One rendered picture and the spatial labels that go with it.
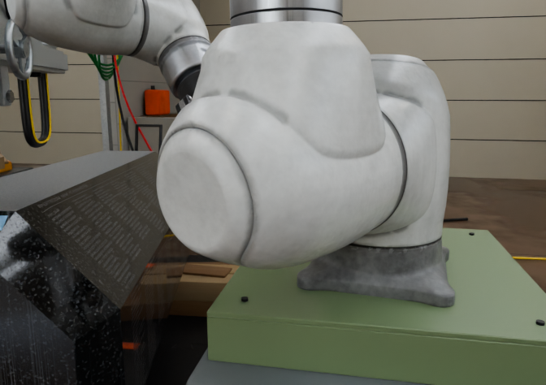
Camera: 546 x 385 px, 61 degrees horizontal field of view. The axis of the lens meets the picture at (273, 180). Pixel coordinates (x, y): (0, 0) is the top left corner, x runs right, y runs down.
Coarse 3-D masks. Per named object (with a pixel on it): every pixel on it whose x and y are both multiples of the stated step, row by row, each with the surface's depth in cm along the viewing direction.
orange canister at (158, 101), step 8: (152, 88) 470; (152, 96) 469; (160, 96) 472; (168, 96) 492; (152, 104) 470; (160, 104) 473; (168, 104) 493; (152, 112) 472; (160, 112) 474; (168, 112) 494
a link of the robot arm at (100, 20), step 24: (24, 0) 57; (48, 0) 57; (72, 0) 58; (96, 0) 60; (120, 0) 62; (24, 24) 59; (48, 24) 59; (72, 24) 60; (96, 24) 62; (120, 24) 64; (72, 48) 64; (96, 48) 65; (120, 48) 67
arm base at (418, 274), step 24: (312, 264) 59; (336, 264) 57; (360, 264) 55; (384, 264) 54; (408, 264) 54; (432, 264) 55; (312, 288) 56; (336, 288) 55; (360, 288) 54; (384, 288) 53; (408, 288) 53; (432, 288) 52
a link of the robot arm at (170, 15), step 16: (144, 0) 67; (160, 0) 69; (176, 0) 71; (160, 16) 68; (176, 16) 70; (192, 16) 72; (144, 32) 67; (160, 32) 69; (176, 32) 70; (192, 32) 70; (144, 48) 69; (160, 48) 70
